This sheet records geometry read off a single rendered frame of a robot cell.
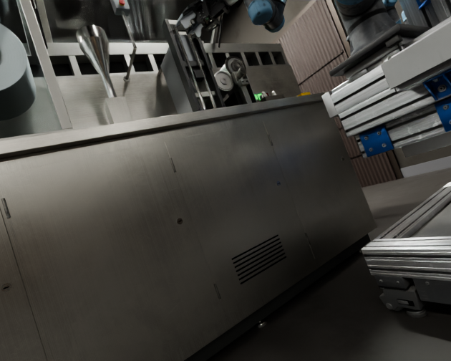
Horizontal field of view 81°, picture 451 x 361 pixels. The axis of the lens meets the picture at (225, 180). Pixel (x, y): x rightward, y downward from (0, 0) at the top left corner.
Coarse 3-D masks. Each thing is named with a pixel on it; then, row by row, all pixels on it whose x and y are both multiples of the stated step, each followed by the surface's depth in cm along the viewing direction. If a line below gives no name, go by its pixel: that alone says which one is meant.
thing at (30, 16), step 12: (24, 0) 89; (24, 12) 88; (36, 24) 89; (36, 36) 88; (36, 48) 87; (48, 60) 88; (48, 72) 87; (48, 84) 86; (60, 96) 87; (60, 108) 86; (60, 120) 86; (48, 132) 83
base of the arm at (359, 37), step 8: (368, 16) 79; (376, 16) 78; (384, 16) 78; (352, 24) 83; (360, 24) 81; (368, 24) 79; (376, 24) 78; (384, 24) 77; (392, 24) 77; (352, 32) 84; (360, 32) 81; (368, 32) 79; (376, 32) 78; (352, 40) 84; (360, 40) 81; (368, 40) 79; (352, 48) 86; (360, 48) 81
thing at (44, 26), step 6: (36, 0) 129; (42, 0) 130; (36, 6) 130; (42, 6) 132; (36, 12) 131; (42, 12) 133; (42, 18) 135; (222, 18) 187; (42, 24) 137; (48, 24) 138; (222, 24) 190; (42, 30) 136; (48, 30) 140; (216, 30) 193; (42, 36) 137; (48, 36) 141; (216, 36) 196; (48, 42) 143
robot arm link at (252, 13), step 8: (248, 0) 86; (256, 0) 84; (264, 0) 85; (248, 8) 87; (256, 8) 85; (264, 8) 84; (272, 8) 90; (256, 16) 86; (264, 16) 87; (272, 16) 93; (256, 24) 90
